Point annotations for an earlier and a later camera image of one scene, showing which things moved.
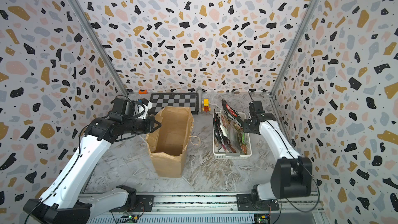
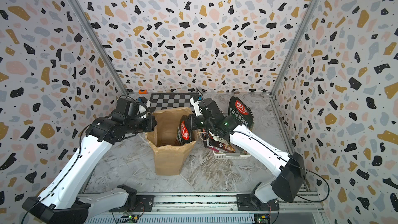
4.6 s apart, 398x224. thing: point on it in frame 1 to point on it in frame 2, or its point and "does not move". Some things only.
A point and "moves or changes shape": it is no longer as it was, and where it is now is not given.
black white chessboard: [160, 101] does not move
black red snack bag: [232, 114] moves or changes shape
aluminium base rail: [210, 209] does not move
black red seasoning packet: [219, 134] to [184, 130]
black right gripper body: [247, 126] to [201, 123]
